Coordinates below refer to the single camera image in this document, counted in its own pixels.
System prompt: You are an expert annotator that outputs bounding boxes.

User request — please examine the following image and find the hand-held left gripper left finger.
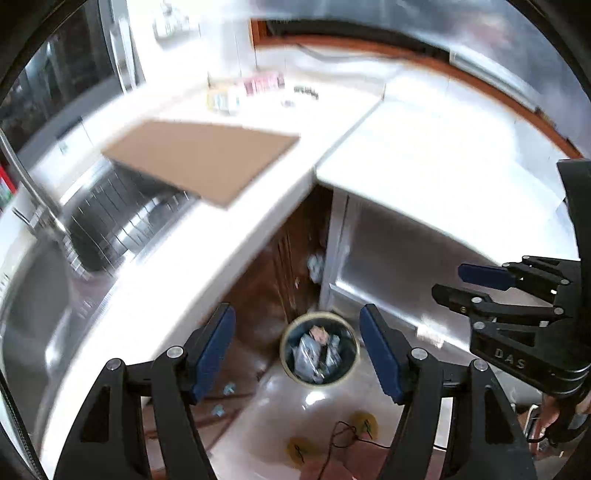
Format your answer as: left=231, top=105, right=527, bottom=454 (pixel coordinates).
left=54, top=302, right=237, bottom=480

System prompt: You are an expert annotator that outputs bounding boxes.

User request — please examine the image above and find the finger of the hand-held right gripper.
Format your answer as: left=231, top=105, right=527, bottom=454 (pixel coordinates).
left=431, top=284, right=566, bottom=326
left=458, top=255, right=575, bottom=305

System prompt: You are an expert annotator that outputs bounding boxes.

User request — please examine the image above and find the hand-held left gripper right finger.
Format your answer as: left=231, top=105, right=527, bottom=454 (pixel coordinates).
left=359, top=303, right=539, bottom=480

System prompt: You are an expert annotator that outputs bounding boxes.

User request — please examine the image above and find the round trash bin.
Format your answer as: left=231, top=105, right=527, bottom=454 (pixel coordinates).
left=279, top=312, right=360, bottom=386

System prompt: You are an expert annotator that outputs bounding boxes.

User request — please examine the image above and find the person's right hand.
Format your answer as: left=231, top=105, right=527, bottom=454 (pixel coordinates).
left=538, top=394, right=564, bottom=435

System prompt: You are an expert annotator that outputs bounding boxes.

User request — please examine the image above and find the white cabinet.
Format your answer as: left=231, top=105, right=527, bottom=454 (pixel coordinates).
left=318, top=191, right=583, bottom=352

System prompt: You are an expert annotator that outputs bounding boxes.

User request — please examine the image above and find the yellow floor sticker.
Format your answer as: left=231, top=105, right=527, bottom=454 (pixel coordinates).
left=286, top=436, right=319, bottom=467
left=348, top=411, right=380, bottom=439

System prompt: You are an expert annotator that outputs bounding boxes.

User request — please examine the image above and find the brown wooden cabinet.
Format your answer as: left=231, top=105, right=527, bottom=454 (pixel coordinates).
left=222, top=185, right=333, bottom=333

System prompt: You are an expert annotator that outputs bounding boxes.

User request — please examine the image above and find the crumpled white plastic scrap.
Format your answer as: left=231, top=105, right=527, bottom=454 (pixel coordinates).
left=307, top=251, right=326, bottom=282

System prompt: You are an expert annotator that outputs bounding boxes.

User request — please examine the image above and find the stainless steel sink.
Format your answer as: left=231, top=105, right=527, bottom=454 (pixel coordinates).
left=0, top=159, right=204, bottom=462

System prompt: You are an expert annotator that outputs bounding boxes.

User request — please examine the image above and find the brown cardboard sheet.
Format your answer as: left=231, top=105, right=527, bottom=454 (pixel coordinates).
left=100, top=119, right=302, bottom=210

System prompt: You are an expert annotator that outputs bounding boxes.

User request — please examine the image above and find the steel faucet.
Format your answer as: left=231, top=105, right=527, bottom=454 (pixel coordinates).
left=0, top=129, right=90, bottom=278

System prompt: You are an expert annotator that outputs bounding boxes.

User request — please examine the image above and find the red container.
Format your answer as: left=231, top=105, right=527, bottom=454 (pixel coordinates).
left=0, top=166, right=14, bottom=208

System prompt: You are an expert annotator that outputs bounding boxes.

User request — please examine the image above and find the pink and red carton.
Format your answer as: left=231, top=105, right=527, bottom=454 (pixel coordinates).
left=238, top=73, right=286, bottom=97

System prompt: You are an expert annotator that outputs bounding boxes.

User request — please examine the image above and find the window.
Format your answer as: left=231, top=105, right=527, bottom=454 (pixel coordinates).
left=0, top=0, right=144, bottom=158

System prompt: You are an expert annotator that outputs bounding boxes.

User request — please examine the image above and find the thin black floor cable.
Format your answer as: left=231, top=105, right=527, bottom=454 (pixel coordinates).
left=318, top=421, right=393, bottom=480

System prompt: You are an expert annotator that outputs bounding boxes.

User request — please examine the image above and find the white wall outlet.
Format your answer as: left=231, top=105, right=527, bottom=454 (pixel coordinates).
left=154, top=0, right=190, bottom=40

